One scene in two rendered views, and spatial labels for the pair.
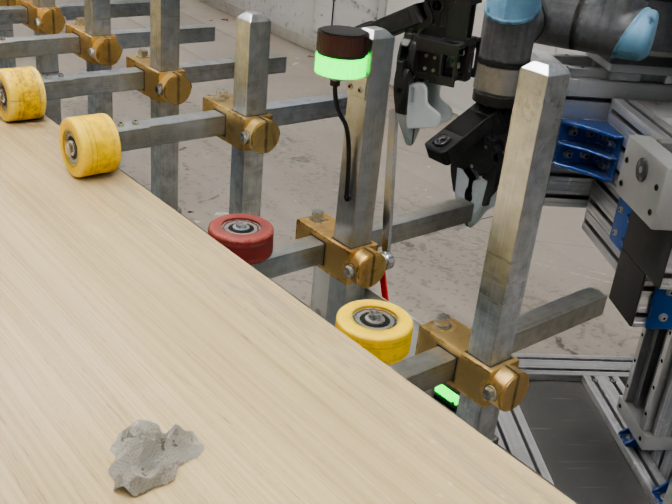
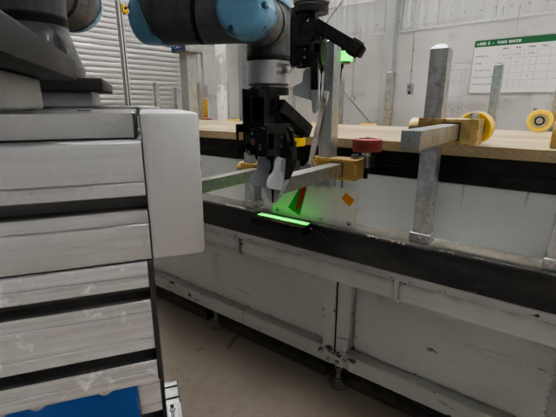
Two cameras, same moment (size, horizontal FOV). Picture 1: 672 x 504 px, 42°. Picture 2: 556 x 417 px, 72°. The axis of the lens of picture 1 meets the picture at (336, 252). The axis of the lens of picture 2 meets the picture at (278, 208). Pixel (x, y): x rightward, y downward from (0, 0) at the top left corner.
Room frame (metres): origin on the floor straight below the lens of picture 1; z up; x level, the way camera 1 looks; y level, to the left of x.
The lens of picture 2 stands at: (1.95, -0.34, 1.00)
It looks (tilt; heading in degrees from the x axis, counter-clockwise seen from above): 15 degrees down; 168
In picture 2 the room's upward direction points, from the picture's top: straight up
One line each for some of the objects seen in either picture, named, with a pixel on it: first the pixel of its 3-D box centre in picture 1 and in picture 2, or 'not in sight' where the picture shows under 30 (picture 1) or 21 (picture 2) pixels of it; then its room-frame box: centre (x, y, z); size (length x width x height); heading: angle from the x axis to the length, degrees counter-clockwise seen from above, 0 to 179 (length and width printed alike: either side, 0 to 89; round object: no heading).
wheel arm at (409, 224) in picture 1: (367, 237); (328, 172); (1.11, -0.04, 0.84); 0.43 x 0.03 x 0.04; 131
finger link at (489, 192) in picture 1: (486, 176); not in sight; (1.23, -0.21, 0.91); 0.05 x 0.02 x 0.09; 41
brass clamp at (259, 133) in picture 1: (240, 123); (444, 130); (1.24, 0.16, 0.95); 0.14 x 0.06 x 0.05; 41
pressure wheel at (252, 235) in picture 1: (239, 264); (366, 157); (0.96, 0.12, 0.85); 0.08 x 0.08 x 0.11
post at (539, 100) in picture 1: (503, 280); (251, 128); (0.84, -0.18, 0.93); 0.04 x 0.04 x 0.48; 41
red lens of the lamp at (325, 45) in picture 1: (342, 41); not in sight; (1.00, 0.02, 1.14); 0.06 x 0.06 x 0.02
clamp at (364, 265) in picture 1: (338, 251); (335, 166); (1.05, 0.00, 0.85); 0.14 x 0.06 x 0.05; 41
